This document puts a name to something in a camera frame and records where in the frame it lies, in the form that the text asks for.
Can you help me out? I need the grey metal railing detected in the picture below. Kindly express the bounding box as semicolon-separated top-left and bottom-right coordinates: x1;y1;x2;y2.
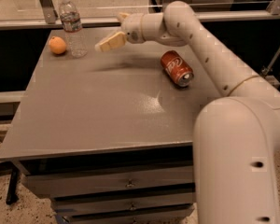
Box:
0;0;280;32

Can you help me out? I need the orange fruit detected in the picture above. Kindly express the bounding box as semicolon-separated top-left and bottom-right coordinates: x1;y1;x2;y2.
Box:
49;36;66;55

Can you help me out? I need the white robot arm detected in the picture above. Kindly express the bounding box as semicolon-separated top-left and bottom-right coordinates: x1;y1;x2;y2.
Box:
95;1;280;224

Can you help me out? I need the grey drawer cabinet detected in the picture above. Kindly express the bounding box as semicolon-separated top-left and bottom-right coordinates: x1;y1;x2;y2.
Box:
0;26;222;224

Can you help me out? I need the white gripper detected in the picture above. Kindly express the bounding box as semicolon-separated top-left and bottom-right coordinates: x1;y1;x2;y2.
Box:
94;12;144;52

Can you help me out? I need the clear plastic water bottle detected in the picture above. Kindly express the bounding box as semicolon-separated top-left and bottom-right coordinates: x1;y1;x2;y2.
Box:
59;0;88;58

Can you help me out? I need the middle grey drawer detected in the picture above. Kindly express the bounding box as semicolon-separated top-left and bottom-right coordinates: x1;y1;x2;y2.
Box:
53;189;195;217

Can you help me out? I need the grey drawer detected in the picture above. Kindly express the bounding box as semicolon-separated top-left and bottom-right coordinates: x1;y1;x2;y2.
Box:
22;166;194;198
66;204;193;224
53;189;195;217

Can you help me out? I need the red soda can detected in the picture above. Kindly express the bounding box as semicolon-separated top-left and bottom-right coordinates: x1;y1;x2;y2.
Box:
161;50;194;87

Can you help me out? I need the bottom grey drawer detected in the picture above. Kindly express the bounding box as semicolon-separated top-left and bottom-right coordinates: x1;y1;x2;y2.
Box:
66;204;193;224

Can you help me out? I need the black stand leg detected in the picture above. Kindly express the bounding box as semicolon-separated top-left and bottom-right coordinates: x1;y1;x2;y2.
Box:
6;167;19;205

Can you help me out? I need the top grey drawer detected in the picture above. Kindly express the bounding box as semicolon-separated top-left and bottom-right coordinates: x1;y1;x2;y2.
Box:
22;166;194;198

